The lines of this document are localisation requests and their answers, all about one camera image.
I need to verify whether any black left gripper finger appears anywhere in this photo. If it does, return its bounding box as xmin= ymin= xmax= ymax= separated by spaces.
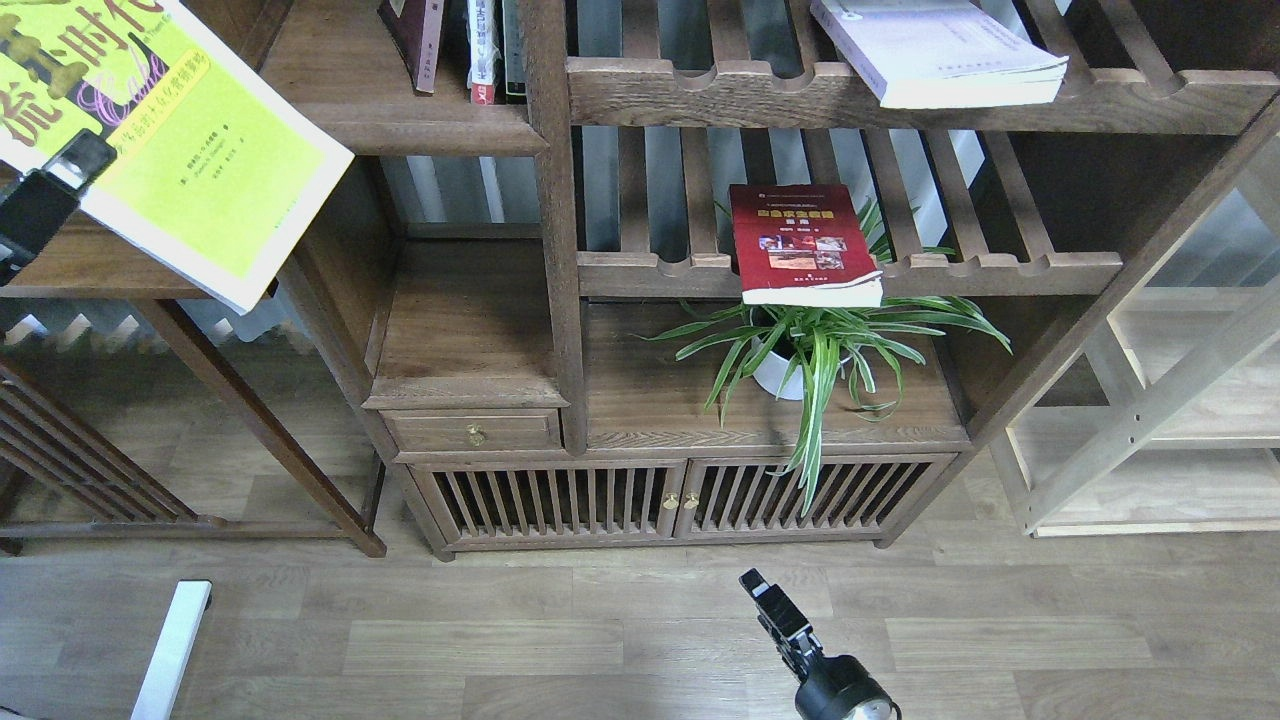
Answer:
xmin=42 ymin=129 xmax=116 ymax=196

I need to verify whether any red cover book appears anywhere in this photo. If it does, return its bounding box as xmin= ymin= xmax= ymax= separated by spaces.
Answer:
xmin=730 ymin=184 xmax=883 ymax=307

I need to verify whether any dark green upright book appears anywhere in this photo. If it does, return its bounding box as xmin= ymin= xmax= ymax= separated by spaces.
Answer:
xmin=499 ymin=0 xmax=527 ymax=104

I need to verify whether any dark wooden bookshelf cabinet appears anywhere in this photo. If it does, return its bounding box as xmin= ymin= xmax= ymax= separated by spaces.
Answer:
xmin=122 ymin=0 xmax=1280 ymax=562

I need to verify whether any yellow green cover book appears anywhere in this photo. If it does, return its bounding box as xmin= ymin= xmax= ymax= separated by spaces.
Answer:
xmin=1 ymin=1 xmax=352 ymax=314

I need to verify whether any white flat bar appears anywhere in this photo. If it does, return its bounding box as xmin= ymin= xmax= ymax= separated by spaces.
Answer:
xmin=131 ymin=579 xmax=212 ymax=719

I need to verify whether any white plant pot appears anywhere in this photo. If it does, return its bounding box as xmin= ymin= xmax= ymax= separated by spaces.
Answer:
xmin=749 ymin=337 xmax=851 ymax=401

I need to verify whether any light wooden shelf unit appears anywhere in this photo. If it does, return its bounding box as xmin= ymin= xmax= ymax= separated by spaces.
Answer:
xmin=991 ymin=138 xmax=1279 ymax=537

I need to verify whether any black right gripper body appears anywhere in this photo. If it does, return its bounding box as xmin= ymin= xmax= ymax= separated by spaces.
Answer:
xmin=755 ymin=588 xmax=901 ymax=719

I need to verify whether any dark wooden side table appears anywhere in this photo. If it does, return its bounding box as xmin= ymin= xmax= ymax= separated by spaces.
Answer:
xmin=1 ymin=209 xmax=387 ymax=559

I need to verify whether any white red upright book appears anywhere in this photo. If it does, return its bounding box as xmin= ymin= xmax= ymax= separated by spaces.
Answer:
xmin=466 ymin=0 xmax=500 ymax=106

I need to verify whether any green spider plant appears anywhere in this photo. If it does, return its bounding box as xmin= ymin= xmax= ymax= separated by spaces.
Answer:
xmin=660 ymin=206 xmax=1011 ymax=510

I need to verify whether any brass drawer knob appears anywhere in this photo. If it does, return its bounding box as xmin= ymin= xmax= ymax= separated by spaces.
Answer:
xmin=466 ymin=423 xmax=486 ymax=447

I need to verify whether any white thick book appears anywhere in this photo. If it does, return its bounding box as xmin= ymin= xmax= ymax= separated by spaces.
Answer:
xmin=810 ymin=1 xmax=1068 ymax=109

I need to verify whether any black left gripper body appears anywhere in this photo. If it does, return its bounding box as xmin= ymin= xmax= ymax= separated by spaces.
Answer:
xmin=1 ymin=170 xmax=81 ymax=286

